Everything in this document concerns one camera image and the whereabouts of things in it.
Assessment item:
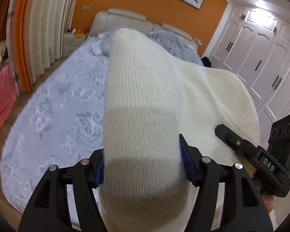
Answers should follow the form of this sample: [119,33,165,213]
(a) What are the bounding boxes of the grey crumpled duvet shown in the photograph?
[91,26,204,66]

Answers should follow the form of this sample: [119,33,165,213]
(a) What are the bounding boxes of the white nightstand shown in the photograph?
[62,29,89,58]

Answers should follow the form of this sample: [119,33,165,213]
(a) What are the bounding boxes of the cream curtain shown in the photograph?
[26,0,76,84]

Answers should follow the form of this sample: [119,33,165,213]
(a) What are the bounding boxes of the cream knit cardigan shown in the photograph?
[99,28,260,231]

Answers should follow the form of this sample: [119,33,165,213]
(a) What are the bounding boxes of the pink blanket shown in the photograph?
[0,64,17,130]

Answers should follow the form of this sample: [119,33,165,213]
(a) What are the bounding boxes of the black item by wardrobe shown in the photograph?
[201,57,212,68]

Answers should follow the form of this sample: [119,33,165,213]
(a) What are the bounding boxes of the white wardrobe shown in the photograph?
[211,5,290,139]

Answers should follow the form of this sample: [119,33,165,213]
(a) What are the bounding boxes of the beige padded headboard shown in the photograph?
[90,9,199,49]

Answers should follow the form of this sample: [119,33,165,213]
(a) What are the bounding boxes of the orange items on nightstand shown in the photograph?
[72,28,89,38]

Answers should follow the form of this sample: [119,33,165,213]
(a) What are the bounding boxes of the person right hand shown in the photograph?
[261,195,275,213]

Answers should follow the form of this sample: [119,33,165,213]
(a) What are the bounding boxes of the wall switch plate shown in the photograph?
[82,5,91,11]

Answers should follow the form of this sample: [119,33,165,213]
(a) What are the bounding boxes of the blue butterfly bed sheet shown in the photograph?
[0,33,111,212]

